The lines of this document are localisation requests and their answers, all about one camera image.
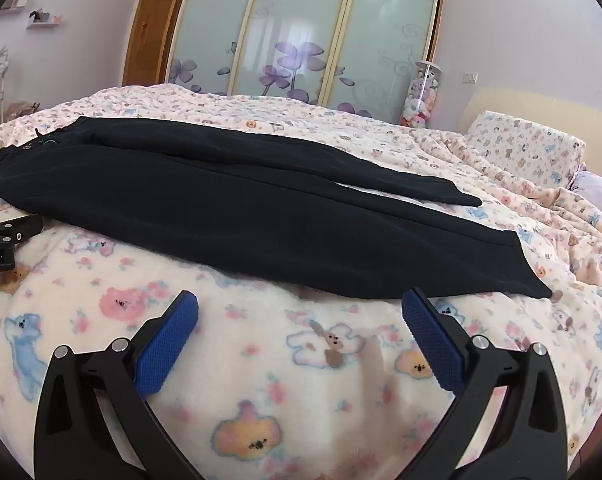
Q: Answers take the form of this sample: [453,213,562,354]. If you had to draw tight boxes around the sliding glass wardrobe doors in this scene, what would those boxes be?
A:
[163,0,444,126]

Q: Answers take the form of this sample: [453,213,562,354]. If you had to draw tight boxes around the clear cylinder of plush toys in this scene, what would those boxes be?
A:
[400,61,442,128]

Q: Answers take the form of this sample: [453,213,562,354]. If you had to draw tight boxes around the cream bed headboard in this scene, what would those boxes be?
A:
[458,87,602,181]

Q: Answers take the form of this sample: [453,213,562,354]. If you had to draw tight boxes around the printed animal blanket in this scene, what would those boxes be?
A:
[0,82,602,480]

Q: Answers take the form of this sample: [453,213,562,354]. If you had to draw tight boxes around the pink pillow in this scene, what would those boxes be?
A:
[571,170,602,211]

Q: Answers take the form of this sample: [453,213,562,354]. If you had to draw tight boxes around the black pants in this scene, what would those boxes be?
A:
[0,116,553,301]

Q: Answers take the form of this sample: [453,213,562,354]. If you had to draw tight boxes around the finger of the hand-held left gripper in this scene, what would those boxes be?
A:
[0,214,44,250]

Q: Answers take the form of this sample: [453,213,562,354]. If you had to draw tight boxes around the wooden door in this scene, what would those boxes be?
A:
[122,0,182,88]

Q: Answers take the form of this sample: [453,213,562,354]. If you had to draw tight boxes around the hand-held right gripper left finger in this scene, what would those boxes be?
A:
[33,290,206,480]

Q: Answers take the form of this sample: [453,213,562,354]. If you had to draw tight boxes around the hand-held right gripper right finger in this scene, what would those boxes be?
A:
[402,287,568,480]

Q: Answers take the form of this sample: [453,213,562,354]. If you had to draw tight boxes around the printed animal pillow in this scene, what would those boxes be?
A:
[467,110,586,192]

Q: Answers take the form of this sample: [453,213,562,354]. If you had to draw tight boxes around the brown plush toy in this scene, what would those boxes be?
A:
[6,101,40,122]

